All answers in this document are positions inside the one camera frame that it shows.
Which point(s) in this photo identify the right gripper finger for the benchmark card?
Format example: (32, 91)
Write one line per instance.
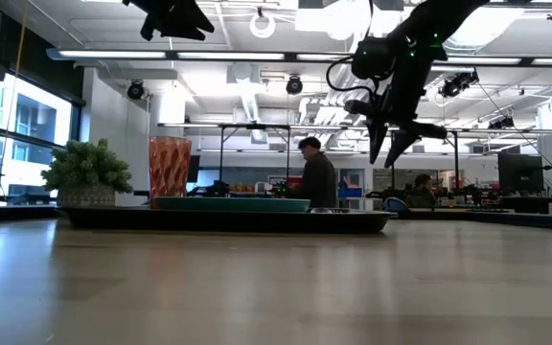
(377, 139)
(398, 148)

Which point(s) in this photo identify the seated person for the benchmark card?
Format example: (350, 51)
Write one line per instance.
(420, 194)

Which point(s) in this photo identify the black aluminium table frame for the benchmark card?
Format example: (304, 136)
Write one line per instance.
(520, 221)

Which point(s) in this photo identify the black frame workstation stand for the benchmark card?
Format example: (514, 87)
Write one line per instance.
(455, 158)
(221, 153)

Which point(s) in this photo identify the blue storage box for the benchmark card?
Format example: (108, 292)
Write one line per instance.
(350, 192)

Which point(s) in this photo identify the teal round plate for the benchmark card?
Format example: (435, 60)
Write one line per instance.
(233, 204)

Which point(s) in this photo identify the blue office chair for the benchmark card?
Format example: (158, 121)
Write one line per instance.
(395, 205)

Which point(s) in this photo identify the long ceiling light fixture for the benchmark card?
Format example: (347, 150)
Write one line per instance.
(113, 54)

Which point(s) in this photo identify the green potted plant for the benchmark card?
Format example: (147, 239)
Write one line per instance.
(86, 167)

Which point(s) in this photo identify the black plastic tray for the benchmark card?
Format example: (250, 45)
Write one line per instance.
(209, 221)

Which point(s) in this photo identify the black computer monitor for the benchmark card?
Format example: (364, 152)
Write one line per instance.
(520, 172)

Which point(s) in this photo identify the small dark monitor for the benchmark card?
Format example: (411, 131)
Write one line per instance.
(194, 167)

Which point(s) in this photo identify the black ceiling spotlight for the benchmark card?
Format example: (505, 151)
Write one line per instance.
(455, 85)
(501, 123)
(135, 90)
(294, 85)

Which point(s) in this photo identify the standing person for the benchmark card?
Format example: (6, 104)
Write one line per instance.
(319, 182)

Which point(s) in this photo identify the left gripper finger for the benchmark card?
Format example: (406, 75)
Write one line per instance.
(180, 29)
(194, 16)

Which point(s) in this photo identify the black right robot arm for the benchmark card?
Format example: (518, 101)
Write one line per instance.
(429, 19)

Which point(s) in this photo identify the white ventilation duct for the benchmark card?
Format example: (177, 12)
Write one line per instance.
(252, 105)

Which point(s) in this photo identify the large window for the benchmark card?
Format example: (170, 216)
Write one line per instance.
(31, 120)

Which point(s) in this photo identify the red translucent plastic cup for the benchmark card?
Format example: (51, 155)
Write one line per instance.
(169, 167)

